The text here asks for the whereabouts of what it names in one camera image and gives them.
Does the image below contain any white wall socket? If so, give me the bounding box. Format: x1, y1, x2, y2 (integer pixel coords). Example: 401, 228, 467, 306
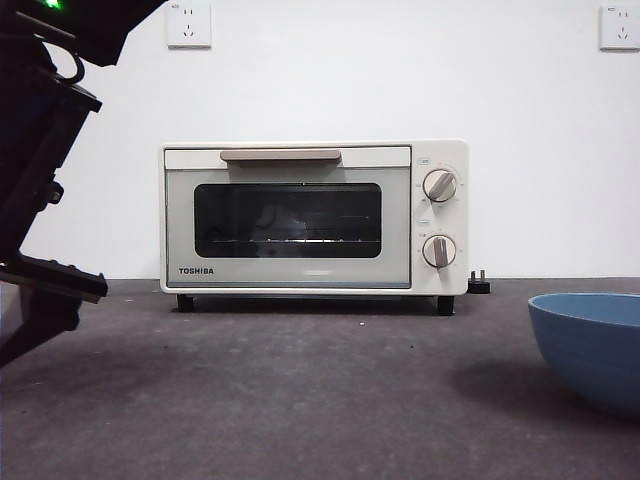
167, 2, 212, 50
599, 4, 640, 51

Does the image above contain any black power plug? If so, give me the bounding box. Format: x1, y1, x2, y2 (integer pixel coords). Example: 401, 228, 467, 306
467, 269, 492, 294

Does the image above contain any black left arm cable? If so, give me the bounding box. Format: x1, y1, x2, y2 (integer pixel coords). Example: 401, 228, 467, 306
52, 47, 87, 85

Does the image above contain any beige oven knob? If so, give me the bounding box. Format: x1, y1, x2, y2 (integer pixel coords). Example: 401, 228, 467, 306
422, 169, 459, 203
422, 234, 457, 269

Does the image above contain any oven wire rack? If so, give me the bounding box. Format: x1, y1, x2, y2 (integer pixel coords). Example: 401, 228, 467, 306
209, 237, 364, 247

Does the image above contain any oven door with beige handle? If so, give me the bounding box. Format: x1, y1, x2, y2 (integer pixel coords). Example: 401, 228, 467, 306
163, 146, 413, 290

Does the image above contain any blue bowl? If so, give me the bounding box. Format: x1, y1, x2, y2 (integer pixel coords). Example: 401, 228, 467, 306
528, 293, 640, 419

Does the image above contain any white toaster oven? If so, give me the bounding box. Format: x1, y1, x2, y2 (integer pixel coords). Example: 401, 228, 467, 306
159, 139, 470, 316

